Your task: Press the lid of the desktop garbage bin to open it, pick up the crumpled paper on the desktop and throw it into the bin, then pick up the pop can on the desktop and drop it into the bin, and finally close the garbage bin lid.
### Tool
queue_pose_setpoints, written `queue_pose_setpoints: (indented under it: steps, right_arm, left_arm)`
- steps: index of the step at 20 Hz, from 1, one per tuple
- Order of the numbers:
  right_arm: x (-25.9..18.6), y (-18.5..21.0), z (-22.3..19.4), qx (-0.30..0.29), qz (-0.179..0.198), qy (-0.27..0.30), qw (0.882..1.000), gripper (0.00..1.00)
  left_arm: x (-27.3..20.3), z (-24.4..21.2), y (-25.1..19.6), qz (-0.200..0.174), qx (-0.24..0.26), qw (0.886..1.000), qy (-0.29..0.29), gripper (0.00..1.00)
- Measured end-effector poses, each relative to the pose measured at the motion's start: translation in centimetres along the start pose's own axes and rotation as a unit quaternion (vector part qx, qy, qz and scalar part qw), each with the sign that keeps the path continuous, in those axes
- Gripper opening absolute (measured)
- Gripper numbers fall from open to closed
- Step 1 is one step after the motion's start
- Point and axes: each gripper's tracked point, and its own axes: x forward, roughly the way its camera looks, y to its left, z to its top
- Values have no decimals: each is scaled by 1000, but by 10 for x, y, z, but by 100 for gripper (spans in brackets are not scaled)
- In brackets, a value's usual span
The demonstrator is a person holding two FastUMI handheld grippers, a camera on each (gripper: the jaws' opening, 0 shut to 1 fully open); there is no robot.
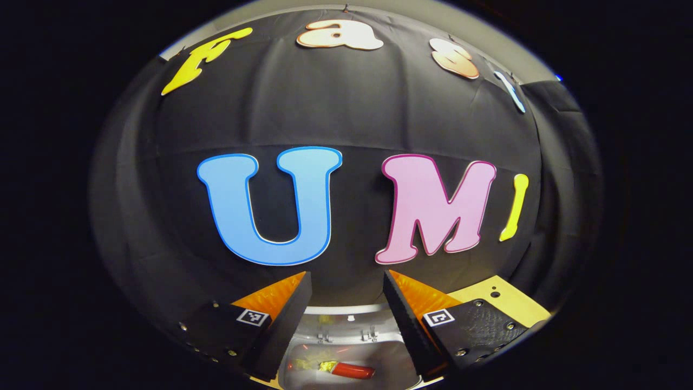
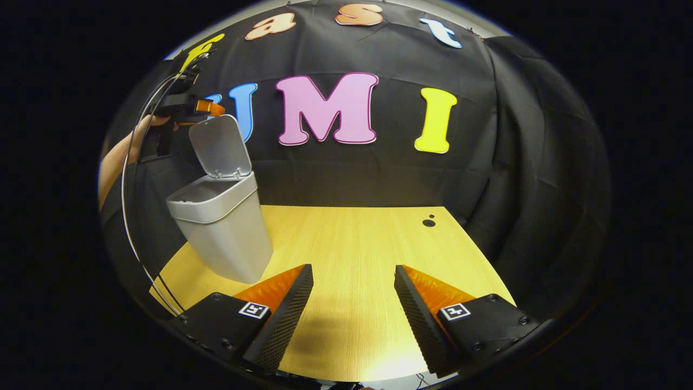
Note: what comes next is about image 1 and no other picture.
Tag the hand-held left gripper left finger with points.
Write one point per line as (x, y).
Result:
(287, 325)

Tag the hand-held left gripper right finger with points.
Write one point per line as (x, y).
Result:
(411, 330)

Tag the yellow paper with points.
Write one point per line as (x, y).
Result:
(326, 366)

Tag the grey desktop garbage bin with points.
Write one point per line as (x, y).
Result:
(349, 327)

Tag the red pop can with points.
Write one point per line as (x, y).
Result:
(354, 371)

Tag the wooden desktop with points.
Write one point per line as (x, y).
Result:
(514, 303)

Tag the black backdrop cloth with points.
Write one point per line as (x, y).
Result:
(352, 108)

